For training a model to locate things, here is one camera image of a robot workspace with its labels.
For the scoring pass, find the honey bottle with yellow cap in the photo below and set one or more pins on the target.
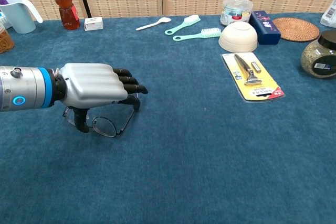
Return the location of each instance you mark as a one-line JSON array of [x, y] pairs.
[[68, 11]]

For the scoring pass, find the white bottle with yellow cap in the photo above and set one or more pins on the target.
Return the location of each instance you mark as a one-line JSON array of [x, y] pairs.
[[330, 15]]

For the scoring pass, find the light blue plastic pitcher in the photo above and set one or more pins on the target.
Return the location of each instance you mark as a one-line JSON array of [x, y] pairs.
[[19, 15]]

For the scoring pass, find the round woven rattan coaster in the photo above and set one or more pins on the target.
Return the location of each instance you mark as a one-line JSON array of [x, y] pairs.
[[296, 29]]

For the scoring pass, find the blue felt table cover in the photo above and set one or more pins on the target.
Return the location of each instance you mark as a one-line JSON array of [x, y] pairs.
[[183, 161]]

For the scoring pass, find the glass jar with black lid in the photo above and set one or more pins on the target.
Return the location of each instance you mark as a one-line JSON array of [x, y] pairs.
[[319, 57]]

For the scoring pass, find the small white cardboard box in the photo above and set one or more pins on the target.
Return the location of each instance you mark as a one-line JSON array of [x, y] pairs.
[[93, 23]]

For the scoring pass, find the clear round tub of clips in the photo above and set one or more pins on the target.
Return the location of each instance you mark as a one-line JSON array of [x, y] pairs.
[[236, 9]]

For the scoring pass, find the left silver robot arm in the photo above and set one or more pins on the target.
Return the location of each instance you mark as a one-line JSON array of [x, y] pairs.
[[29, 87]]

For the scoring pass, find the clear cup of brown contents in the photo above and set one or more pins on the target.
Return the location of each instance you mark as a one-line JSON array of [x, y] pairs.
[[5, 41]]

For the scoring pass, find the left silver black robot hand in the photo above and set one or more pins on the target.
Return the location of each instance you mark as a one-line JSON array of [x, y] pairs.
[[92, 83]]

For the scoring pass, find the white plastic spoon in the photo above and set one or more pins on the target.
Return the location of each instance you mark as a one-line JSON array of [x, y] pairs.
[[164, 20]]

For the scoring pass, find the razor in yellow blister pack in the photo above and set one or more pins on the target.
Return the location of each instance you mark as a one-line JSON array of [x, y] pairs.
[[252, 77]]

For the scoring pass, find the cream upturned bowl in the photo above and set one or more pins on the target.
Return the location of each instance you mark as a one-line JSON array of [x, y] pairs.
[[238, 37]]

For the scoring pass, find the mint green scrub brush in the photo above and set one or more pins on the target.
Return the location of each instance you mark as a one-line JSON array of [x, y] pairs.
[[207, 33], [190, 20]]

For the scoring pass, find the black thin-rimmed eyeglasses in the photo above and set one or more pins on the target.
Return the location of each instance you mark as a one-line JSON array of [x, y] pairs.
[[105, 127]]

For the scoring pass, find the dark blue long box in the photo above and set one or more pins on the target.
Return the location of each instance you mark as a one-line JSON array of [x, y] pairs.
[[265, 28]]

